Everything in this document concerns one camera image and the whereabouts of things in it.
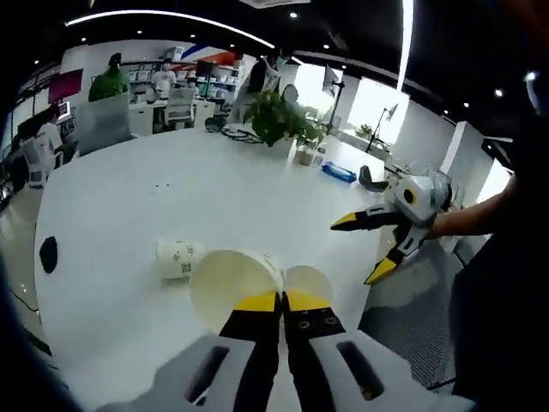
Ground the white printed paper cup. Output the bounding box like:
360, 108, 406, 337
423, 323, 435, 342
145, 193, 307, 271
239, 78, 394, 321
285, 264, 335, 308
154, 238, 207, 281
188, 250, 287, 336

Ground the white storage shelf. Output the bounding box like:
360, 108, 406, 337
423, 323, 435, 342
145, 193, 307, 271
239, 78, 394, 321
128, 59, 241, 100

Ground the small black object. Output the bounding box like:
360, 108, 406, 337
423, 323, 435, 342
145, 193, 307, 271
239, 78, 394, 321
38, 234, 59, 274

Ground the person's dark clothing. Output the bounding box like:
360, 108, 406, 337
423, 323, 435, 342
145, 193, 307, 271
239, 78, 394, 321
448, 0, 549, 400

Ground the black chair armrest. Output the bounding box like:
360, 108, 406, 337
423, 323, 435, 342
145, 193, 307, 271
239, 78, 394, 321
359, 165, 389, 194

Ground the white office chair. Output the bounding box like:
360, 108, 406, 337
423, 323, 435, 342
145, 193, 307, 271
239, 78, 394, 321
166, 88, 197, 130

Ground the black monitor on pole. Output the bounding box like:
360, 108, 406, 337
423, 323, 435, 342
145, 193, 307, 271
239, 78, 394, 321
323, 64, 347, 130

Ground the blue tissue packet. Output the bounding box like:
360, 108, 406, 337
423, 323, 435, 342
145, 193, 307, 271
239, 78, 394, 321
320, 161, 358, 184

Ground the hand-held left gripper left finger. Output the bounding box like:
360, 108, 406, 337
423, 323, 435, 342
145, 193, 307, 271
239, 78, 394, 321
96, 290, 282, 412

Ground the person's right hand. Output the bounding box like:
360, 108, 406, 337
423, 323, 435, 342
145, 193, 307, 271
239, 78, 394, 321
426, 208, 464, 240

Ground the black cable bundle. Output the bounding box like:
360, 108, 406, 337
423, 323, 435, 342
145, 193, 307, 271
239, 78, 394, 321
205, 118, 262, 145

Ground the black tripod stand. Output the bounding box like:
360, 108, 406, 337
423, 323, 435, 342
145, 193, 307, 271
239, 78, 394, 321
366, 102, 400, 154

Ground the grey mesh office chair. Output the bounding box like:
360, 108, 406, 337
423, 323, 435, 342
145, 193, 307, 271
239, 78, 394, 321
359, 252, 464, 387

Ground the pink monitor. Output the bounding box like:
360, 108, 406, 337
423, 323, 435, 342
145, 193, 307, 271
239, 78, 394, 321
47, 68, 83, 102

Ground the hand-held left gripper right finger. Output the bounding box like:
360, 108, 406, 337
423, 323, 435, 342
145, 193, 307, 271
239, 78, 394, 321
281, 290, 477, 412

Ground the white table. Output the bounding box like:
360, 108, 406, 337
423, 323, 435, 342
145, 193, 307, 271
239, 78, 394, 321
33, 126, 400, 412

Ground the white ceiling light strip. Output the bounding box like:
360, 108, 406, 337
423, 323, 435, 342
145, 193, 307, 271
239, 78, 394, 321
63, 9, 275, 46
396, 0, 415, 91

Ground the green potted plant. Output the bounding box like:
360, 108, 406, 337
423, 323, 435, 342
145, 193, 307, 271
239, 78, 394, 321
248, 92, 327, 147

